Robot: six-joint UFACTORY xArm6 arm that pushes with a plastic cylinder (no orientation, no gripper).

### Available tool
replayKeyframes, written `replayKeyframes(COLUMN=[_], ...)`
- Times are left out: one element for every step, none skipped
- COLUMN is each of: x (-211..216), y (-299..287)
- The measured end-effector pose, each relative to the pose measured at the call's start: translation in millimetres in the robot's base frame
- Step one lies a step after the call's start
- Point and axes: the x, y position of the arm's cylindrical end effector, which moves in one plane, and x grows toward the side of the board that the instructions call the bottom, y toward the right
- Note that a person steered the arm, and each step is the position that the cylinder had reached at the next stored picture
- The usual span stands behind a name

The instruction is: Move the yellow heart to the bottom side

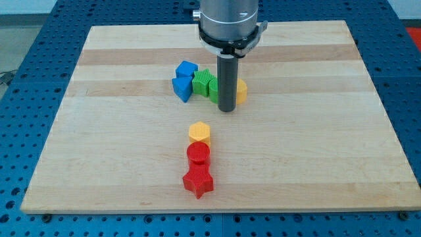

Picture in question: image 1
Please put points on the black clamp ring bracket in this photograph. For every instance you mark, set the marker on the black clamp ring bracket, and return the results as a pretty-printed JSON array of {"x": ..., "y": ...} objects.
[{"x": 233, "y": 49}]

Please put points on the blue cube block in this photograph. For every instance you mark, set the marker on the blue cube block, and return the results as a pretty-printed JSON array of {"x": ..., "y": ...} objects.
[{"x": 185, "y": 69}]

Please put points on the wooden board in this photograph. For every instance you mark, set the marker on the wooden board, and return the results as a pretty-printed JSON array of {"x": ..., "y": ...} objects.
[{"x": 312, "y": 136}]

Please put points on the green star block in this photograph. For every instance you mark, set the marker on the green star block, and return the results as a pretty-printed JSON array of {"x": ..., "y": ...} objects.
[{"x": 201, "y": 81}]

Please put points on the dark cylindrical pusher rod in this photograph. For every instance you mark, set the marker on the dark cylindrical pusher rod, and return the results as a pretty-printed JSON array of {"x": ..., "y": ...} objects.
[{"x": 227, "y": 83}]

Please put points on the green round block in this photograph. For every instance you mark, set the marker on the green round block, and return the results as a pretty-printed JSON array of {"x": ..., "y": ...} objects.
[{"x": 213, "y": 90}]

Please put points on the yellow heart block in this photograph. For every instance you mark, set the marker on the yellow heart block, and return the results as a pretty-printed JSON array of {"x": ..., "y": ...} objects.
[{"x": 241, "y": 95}]

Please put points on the red cylinder block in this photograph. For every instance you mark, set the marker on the red cylinder block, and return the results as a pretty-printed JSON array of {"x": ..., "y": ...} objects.
[{"x": 198, "y": 153}]

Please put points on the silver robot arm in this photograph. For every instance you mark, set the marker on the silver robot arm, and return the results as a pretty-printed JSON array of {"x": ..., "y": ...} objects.
[{"x": 227, "y": 20}]

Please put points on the blue triangle block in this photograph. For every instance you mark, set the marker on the blue triangle block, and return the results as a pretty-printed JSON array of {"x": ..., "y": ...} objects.
[{"x": 183, "y": 88}]

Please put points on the yellow hexagon block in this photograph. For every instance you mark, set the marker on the yellow hexagon block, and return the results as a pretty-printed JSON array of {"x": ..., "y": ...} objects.
[{"x": 200, "y": 132}]

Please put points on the red star block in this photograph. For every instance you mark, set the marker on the red star block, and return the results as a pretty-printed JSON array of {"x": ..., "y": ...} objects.
[{"x": 198, "y": 180}]

